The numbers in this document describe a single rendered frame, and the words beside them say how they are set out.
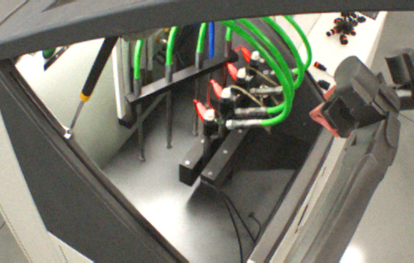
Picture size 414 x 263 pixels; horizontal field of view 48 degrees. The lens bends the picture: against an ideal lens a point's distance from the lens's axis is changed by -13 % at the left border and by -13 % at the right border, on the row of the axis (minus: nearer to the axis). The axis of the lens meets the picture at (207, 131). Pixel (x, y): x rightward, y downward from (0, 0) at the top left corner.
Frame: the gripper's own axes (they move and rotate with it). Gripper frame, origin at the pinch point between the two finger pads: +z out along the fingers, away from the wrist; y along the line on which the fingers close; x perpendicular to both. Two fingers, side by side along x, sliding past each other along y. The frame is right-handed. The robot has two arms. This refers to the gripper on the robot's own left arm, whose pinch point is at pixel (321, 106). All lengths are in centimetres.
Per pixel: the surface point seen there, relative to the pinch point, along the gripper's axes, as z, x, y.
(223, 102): 35.4, -2.6, 0.4
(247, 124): 22.9, 0.5, 4.4
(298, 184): 32.5, 26.2, 0.1
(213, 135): 34.6, 0.8, 7.9
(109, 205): 18.4, -11.2, 38.2
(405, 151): 112, 121, -97
